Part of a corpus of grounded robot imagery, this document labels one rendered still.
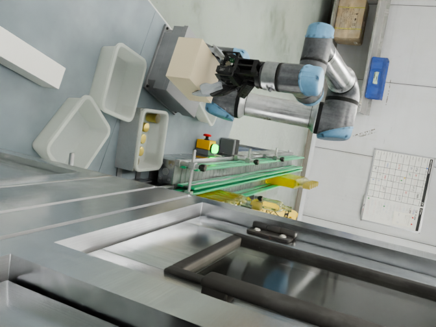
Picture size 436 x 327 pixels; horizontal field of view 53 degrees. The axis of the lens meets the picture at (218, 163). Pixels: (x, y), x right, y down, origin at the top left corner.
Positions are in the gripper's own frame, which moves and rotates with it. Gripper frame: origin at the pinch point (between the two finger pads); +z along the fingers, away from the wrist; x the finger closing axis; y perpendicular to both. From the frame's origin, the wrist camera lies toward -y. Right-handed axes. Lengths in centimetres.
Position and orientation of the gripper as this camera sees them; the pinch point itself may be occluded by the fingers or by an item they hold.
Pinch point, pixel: (200, 72)
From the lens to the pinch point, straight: 127.5
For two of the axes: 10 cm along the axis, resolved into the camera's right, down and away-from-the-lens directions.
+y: -3.5, -2.8, -8.9
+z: -8.9, -1.8, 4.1
